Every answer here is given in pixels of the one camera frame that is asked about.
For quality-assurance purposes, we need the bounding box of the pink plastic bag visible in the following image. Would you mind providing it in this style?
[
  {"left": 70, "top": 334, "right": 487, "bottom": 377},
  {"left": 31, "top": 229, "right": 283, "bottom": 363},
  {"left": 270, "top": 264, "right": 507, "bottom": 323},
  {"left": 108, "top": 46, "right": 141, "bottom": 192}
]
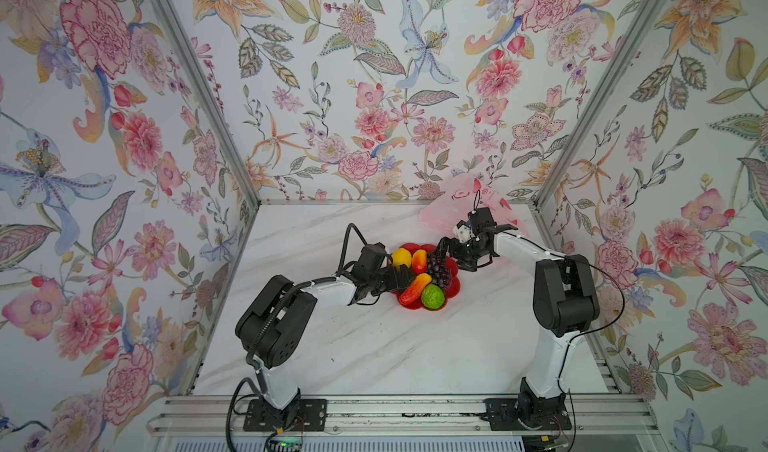
[{"left": 419, "top": 173, "right": 529, "bottom": 236}]

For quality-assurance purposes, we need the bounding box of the large orange red mango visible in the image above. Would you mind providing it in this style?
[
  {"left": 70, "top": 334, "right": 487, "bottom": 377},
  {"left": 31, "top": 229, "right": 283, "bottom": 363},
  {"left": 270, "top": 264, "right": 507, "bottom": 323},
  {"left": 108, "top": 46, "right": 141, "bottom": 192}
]
[{"left": 398, "top": 273, "right": 432, "bottom": 309}]

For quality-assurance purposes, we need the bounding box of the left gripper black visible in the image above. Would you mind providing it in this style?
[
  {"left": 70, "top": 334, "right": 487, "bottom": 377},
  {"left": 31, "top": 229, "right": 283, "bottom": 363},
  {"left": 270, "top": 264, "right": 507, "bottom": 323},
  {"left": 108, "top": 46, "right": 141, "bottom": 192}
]
[{"left": 365, "top": 262, "right": 416, "bottom": 301}]

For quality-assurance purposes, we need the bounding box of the dark purple grape bunch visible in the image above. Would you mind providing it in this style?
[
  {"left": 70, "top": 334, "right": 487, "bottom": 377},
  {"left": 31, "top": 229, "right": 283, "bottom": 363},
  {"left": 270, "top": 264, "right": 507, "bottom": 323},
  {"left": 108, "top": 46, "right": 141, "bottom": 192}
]
[{"left": 426, "top": 253, "right": 453, "bottom": 292}]

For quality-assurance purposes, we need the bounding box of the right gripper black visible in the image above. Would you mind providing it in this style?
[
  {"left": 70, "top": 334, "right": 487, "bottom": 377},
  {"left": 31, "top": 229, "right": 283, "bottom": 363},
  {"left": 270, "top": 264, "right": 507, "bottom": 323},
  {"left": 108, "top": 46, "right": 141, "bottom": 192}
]
[{"left": 431, "top": 238, "right": 486, "bottom": 271}]

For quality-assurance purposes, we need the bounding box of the small orange red mango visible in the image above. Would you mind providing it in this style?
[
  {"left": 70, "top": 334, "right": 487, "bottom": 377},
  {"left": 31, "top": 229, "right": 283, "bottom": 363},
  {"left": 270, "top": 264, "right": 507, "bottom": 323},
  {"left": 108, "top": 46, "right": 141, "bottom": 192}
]
[{"left": 411, "top": 249, "right": 428, "bottom": 275}]

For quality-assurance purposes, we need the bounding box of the red flower-shaped plate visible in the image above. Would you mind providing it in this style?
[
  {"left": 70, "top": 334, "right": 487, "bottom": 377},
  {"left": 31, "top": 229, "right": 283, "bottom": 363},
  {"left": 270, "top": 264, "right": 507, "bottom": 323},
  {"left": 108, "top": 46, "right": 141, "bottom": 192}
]
[{"left": 390, "top": 243, "right": 461, "bottom": 311}]

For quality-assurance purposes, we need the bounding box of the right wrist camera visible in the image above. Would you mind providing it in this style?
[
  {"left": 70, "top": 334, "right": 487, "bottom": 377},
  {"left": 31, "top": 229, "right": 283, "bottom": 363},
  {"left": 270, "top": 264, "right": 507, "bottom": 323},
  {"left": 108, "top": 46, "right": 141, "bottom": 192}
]
[{"left": 453, "top": 221, "right": 475, "bottom": 244}]

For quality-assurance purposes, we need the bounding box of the yellow lemon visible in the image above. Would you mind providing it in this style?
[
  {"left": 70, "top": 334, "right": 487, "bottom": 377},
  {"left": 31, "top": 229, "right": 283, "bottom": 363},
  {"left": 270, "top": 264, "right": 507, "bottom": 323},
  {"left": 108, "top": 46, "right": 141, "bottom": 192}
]
[{"left": 390, "top": 248, "right": 412, "bottom": 268}]

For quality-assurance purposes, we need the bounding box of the green lime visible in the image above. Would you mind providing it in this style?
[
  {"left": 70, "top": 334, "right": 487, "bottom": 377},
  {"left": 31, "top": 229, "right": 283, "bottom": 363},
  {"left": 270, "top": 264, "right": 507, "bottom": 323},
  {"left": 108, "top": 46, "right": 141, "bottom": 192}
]
[{"left": 420, "top": 284, "right": 446, "bottom": 311}]

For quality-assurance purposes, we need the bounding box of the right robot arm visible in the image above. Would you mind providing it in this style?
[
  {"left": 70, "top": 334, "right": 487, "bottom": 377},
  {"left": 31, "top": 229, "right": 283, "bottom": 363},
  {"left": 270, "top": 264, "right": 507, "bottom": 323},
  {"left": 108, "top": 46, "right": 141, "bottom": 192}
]
[{"left": 436, "top": 207, "right": 600, "bottom": 428}]

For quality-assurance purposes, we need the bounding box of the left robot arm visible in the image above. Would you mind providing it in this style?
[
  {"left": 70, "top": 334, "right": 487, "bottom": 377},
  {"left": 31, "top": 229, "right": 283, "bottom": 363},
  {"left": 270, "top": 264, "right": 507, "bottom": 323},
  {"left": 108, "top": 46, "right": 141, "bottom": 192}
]
[{"left": 235, "top": 243, "right": 415, "bottom": 411}]

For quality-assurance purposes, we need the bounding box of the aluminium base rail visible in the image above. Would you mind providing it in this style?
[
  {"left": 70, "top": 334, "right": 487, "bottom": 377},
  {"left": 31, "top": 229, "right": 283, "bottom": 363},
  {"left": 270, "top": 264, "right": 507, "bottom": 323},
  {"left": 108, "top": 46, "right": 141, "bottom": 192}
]
[{"left": 148, "top": 393, "right": 659, "bottom": 438}]

